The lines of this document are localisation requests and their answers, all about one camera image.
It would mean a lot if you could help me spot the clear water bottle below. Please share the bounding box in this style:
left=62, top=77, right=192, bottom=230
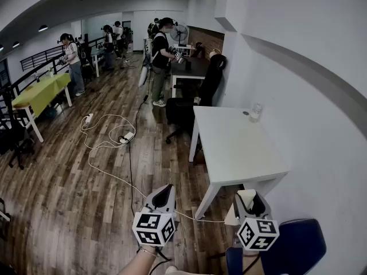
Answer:
left=249, top=102, right=263, bottom=124

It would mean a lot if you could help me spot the table with green cloth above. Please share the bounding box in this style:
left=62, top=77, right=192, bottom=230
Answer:
left=11, top=72, right=73, bottom=144

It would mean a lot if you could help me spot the black metal railing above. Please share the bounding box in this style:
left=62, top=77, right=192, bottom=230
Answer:
left=0, top=36, right=107, bottom=112

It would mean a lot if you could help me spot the white desk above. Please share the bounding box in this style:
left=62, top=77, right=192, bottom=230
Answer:
left=91, top=48, right=106, bottom=78

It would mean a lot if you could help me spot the white power strip with cable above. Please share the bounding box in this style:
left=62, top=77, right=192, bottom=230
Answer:
left=80, top=114, right=228, bottom=223

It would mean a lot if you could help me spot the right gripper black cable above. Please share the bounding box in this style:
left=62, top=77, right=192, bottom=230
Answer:
left=243, top=253, right=261, bottom=275

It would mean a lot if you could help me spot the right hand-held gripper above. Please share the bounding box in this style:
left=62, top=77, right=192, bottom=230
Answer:
left=233, top=192, right=280, bottom=252

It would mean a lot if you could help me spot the person's left forearm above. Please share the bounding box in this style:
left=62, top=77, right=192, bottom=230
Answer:
left=116, top=245, right=162, bottom=275

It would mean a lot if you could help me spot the black standing fan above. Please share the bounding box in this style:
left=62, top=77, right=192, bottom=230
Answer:
left=169, top=23, right=190, bottom=48

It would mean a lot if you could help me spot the dark-topped desk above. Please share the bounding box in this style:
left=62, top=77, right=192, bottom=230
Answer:
left=170, top=56, right=212, bottom=99

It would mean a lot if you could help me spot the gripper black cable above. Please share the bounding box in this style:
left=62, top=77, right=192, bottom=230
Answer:
left=148, top=246, right=173, bottom=275
left=243, top=253, right=261, bottom=275

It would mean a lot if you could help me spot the person's right forearm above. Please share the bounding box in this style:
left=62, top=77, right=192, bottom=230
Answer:
left=243, top=250, right=265, bottom=275

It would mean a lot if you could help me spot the black floor cable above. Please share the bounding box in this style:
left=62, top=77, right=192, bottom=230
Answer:
left=125, top=95, right=150, bottom=218

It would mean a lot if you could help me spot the white side table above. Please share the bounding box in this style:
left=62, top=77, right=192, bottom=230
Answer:
left=173, top=44, right=196, bottom=58

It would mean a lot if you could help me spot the blue chair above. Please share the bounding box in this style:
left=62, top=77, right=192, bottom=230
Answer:
left=225, top=218, right=327, bottom=275

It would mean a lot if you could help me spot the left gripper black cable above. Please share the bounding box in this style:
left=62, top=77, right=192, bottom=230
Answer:
left=148, top=246, right=173, bottom=275

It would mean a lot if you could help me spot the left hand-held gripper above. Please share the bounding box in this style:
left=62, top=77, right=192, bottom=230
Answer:
left=131, top=183, right=177, bottom=248

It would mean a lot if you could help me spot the black office chair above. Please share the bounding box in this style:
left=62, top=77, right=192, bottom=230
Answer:
left=165, top=53, right=228, bottom=145

